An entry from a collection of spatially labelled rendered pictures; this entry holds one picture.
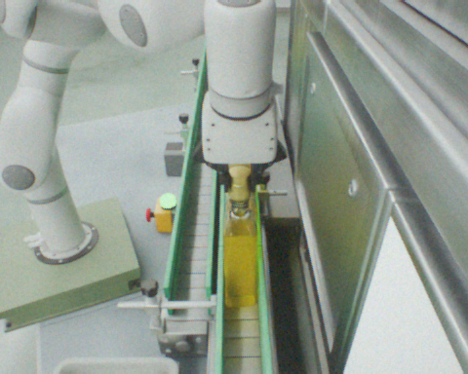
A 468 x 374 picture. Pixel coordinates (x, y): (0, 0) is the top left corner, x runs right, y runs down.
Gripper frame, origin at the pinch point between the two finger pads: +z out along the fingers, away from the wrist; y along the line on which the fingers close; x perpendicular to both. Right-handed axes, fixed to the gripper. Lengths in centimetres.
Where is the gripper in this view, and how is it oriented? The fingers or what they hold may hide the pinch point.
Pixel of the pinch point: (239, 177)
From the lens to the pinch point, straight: 62.8
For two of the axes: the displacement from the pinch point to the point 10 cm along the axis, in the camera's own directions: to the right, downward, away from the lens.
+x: 0.2, 7.8, -6.2
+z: 0.0, 6.2, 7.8
